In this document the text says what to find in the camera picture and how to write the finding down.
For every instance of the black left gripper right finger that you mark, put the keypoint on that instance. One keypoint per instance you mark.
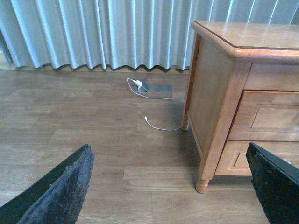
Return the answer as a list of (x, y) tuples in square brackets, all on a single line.
[(276, 184)]

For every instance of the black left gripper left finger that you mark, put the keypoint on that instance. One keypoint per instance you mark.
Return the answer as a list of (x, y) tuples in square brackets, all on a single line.
[(58, 197)]

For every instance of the wooden top drawer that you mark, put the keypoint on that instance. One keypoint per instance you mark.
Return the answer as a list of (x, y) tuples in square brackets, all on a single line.
[(267, 116)]

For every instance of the wooden drawer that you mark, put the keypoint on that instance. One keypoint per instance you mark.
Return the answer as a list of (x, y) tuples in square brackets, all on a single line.
[(267, 116), (233, 158)]

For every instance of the wooden lower drawer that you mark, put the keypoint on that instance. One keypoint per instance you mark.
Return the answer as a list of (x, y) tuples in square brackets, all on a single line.
[(233, 158)]

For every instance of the wooden nightstand cabinet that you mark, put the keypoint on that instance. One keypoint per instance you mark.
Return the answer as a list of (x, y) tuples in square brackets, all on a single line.
[(228, 59)]

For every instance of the open grey floor socket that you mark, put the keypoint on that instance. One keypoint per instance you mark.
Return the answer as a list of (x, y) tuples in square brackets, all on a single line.
[(145, 88)]

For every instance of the closed grey floor socket cover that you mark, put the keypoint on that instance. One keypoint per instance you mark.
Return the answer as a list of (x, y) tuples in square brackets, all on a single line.
[(164, 89)]

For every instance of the grey pleated curtain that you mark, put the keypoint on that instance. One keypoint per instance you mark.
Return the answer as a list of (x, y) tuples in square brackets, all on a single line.
[(116, 33)]

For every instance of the white wall charger plug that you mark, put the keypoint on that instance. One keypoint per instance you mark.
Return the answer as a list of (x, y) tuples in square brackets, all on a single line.
[(137, 82)]

